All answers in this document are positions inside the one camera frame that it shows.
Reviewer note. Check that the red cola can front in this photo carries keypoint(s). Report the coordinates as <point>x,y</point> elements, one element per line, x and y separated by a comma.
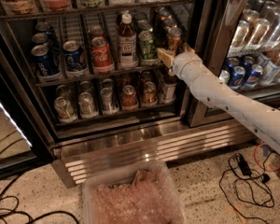
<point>101,55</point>

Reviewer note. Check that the orange soda can front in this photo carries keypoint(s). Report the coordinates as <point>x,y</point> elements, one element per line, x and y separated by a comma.
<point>174,39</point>

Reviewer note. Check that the blue pepsi can left front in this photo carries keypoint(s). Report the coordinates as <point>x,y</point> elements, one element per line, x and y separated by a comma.
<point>47,69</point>

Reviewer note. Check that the glass fridge door right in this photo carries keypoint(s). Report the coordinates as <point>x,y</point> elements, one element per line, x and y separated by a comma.
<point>243,48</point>

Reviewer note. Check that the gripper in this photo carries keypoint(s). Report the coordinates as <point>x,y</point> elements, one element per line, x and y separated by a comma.
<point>182,63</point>

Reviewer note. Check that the clear plastic bin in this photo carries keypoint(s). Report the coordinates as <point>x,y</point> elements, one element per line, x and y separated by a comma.
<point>142,193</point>

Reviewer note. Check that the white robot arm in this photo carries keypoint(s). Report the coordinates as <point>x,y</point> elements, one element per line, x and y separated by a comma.
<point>258,118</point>

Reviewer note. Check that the red can lower shelf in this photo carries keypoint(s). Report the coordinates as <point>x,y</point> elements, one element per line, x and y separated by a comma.
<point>128,97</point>

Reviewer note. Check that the stainless fridge cabinet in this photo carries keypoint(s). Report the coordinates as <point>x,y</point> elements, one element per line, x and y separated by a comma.
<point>86,147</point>

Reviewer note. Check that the silver can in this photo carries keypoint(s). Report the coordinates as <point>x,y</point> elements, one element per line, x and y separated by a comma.
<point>65,110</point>
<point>109,102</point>
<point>87,105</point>

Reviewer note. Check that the blue pepsi can centre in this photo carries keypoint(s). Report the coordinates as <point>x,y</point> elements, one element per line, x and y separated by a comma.
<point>74,55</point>

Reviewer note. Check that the blue pepsi can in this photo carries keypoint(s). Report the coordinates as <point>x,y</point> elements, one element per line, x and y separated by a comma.
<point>74,55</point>
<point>47,69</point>

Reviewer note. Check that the orange can lower shelf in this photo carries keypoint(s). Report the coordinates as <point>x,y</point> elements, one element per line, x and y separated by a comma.
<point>149,96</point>

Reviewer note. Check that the green soda can front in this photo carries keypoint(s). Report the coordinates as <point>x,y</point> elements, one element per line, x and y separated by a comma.
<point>147,49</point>

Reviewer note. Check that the brown tea bottle middle shelf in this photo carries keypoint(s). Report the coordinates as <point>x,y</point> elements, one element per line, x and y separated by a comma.
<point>126,43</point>

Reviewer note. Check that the silver can lower left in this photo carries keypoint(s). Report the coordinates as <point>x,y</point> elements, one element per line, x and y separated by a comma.
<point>65,110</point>

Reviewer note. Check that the tea bottle lower shelf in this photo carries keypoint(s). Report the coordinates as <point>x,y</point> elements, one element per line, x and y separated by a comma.
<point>167,84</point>

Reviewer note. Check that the orange soda can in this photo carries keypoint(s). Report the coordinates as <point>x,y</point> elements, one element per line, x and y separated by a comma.
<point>166,25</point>
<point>174,39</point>

